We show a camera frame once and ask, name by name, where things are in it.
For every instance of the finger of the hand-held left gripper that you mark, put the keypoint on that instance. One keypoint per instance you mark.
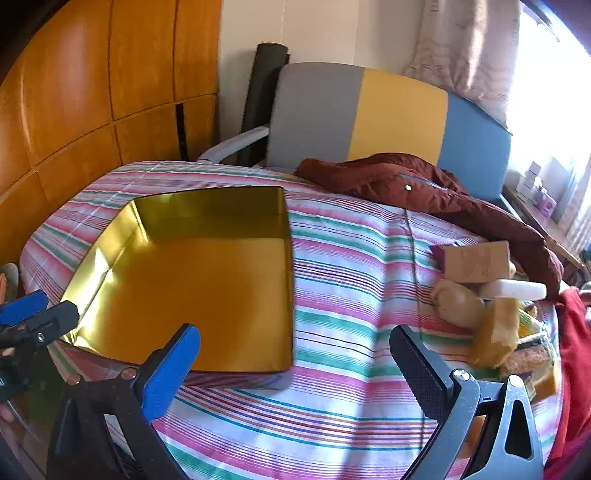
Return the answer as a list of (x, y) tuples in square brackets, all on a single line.
[(23, 305), (51, 321)]

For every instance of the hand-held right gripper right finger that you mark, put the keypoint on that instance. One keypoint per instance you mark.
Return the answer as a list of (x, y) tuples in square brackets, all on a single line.
[(418, 374)]

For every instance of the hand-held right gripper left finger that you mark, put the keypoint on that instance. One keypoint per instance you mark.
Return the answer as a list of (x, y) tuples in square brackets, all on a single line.
[(168, 374)]

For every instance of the gold tin box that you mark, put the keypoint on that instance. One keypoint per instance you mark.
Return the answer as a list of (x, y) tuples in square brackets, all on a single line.
[(184, 277)]

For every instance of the purple packet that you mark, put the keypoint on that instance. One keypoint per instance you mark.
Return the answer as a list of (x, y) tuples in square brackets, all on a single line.
[(437, 257)]

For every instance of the striped table cloth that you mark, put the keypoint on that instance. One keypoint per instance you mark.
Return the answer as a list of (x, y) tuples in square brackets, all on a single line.
[(346, 300)]

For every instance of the red cloth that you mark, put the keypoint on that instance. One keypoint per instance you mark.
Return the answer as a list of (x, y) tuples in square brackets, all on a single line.
[(575, 346)]

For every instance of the wooden side desk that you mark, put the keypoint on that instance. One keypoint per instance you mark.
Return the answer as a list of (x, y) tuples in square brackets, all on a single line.
[(549, 235)]

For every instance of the dark red jacket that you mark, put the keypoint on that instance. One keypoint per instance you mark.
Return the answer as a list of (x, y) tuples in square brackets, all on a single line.
[(392, 175)]

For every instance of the purple box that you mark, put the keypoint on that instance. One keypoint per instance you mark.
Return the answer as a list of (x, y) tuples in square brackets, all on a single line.
[(545, 202)]

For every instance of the wooden wardrobe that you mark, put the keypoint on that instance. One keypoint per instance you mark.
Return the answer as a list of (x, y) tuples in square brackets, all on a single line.
[(69, 92)]

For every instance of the white box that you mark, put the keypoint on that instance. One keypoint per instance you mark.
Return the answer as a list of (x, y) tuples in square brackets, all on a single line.
[(530, 177)]

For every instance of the grey yellow blue chair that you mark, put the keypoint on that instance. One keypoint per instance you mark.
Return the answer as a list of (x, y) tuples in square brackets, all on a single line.
[(314, 115)]

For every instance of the black rolled mat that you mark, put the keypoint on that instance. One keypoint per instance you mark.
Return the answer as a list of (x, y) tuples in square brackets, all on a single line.
[(263, 83)]

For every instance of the pink patterned curtain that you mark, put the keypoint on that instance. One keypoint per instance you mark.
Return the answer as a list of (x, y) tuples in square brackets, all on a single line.
[(461, 46)]

